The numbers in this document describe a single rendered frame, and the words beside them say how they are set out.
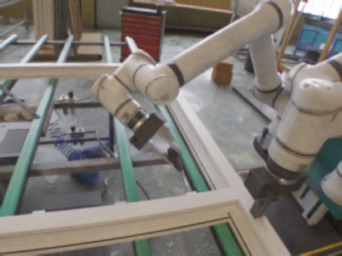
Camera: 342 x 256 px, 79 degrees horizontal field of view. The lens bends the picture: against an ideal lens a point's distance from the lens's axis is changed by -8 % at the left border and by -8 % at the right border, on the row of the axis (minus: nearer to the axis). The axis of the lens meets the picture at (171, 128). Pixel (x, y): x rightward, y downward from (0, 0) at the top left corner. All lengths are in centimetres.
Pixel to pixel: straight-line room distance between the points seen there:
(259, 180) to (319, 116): 17
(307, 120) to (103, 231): 49
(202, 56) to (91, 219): 52
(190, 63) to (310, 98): 36
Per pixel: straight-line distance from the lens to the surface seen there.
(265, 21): 85
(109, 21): 765
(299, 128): 43
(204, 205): 60
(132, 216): 55
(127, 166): 76
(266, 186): 50
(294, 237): 150
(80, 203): 107
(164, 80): 60
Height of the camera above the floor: 140
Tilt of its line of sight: 34 degrees down
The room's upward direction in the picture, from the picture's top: 9 degrees clockwise
